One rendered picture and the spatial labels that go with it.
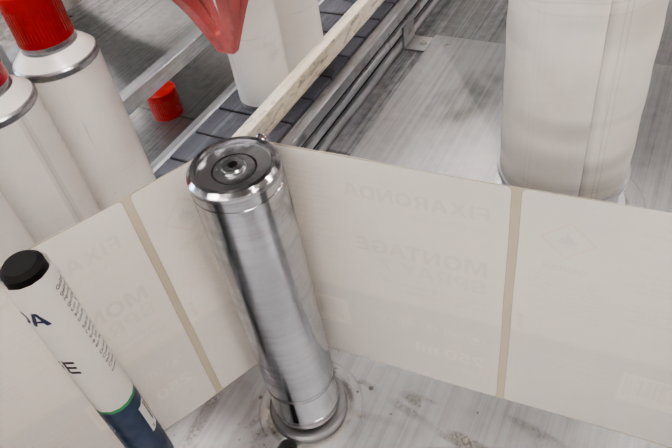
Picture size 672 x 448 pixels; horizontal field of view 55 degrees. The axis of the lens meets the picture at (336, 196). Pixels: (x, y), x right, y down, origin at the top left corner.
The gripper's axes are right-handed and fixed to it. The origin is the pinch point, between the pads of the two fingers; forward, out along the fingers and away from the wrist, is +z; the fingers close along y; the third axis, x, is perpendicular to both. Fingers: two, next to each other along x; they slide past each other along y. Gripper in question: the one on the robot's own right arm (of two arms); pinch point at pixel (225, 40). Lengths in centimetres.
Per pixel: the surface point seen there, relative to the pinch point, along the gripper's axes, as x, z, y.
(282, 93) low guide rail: 2.4, 10.0, 7.6
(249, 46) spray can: 5.6, 6.6, 8.8
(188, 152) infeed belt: 9.2, 13.4, 1.3
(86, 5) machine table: 51, 19, 29
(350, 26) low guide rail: 2.3, 10.8, 20.4
